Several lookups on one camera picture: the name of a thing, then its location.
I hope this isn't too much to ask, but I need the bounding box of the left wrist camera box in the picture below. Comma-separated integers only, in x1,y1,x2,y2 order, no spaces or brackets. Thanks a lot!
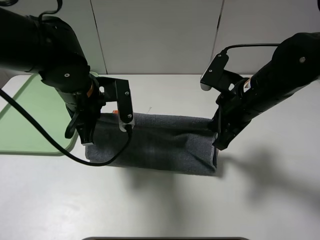
115,79,135,133

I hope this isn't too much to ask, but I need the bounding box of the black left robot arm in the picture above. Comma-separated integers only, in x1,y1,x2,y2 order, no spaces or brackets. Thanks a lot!
0,8,116,146

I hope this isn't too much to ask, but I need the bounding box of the light green plastic tray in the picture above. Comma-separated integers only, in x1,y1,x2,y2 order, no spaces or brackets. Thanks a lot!
0,74,78,156

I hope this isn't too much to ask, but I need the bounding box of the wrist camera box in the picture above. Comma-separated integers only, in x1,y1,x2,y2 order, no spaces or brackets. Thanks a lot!
200,50,229,93
115,79,135,133

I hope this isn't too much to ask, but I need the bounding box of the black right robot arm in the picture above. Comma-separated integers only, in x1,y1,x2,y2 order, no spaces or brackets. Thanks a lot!
200,32,320,151

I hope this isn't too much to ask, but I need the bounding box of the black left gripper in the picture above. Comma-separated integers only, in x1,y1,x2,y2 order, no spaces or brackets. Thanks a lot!
64,77,117,146

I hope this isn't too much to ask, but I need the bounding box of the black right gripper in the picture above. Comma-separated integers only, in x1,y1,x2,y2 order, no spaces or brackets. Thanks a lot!
209,86,253,150

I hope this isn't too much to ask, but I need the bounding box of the grey towel with orange patches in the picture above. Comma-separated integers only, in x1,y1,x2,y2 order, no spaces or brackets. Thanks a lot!
85,113,217,176

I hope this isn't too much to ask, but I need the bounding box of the black left camera cable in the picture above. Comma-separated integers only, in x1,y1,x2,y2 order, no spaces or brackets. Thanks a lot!
0,88,133,167

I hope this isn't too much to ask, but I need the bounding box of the black camera cable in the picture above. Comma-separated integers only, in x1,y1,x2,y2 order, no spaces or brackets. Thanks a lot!
0,88,133,167
219,43,281,55

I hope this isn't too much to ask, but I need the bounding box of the black right camera cable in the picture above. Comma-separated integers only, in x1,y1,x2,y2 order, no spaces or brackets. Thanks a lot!
219,43,281,55

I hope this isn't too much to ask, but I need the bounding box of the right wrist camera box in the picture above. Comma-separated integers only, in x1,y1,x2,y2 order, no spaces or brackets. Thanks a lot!
200,50,229,93

